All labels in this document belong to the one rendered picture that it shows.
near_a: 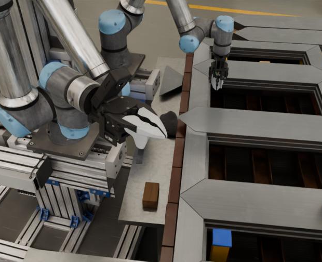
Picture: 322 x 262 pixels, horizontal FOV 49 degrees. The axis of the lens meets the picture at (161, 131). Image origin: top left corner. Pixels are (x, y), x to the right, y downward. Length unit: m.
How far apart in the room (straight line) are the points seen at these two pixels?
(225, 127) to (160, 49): 2.45
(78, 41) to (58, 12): 0.09
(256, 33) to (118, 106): 1.82
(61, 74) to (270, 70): 1.41
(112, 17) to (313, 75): 1.10
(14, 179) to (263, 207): 0.89
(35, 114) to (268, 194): 0.86
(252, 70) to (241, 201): 0.89
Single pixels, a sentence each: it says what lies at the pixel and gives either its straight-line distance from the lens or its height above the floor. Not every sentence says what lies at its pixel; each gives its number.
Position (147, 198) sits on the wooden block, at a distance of 1.49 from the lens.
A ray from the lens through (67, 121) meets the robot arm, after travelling 0.90.
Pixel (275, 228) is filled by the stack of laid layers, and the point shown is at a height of 0.85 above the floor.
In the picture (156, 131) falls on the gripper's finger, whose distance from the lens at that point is 0.68.
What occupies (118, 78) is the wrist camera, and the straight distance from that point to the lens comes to 0.70.
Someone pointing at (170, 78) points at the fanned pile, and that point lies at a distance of 2.16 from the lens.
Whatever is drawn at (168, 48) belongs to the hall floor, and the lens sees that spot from 3.97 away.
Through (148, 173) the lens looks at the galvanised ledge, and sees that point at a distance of 1.65.
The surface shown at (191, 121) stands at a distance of 1.62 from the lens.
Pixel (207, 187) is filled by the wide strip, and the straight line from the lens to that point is 1.36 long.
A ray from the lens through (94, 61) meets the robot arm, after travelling 0.97.
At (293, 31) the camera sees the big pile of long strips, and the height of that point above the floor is 0.85.
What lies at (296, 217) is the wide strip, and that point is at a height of 0.87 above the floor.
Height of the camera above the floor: 1.91
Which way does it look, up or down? 42 degrees down
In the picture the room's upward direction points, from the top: straight up
